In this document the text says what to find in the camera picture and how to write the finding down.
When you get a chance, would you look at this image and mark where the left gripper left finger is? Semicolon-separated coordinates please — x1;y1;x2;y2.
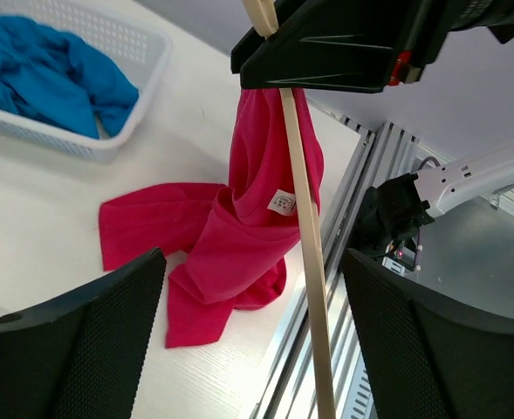
0;249;166;418

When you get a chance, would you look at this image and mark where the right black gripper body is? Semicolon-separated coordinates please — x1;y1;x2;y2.
389;0;514;86

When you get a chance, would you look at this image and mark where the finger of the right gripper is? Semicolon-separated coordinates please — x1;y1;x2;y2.
230;1;441;93

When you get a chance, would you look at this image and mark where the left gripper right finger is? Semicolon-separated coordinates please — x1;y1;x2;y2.
342;249;514;419

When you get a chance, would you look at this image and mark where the wooden clothes hanger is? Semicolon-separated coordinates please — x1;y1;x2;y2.
242;0;337;419

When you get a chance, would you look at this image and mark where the pink magenta t shirt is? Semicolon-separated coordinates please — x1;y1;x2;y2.
99;89;300;348

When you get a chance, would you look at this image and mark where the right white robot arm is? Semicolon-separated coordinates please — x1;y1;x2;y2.
231;0;514;258

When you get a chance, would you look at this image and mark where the white plastic basket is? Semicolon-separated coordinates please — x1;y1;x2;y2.
0;1;172;162

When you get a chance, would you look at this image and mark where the blue cloth in basket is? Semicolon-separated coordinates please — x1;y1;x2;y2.
0;15;140;139

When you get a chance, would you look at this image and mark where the white slotted cable duct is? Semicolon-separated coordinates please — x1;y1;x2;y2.
341;366;374;419

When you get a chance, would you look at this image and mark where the aluminium mounting rail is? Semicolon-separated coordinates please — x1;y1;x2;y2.
240;122;514;418

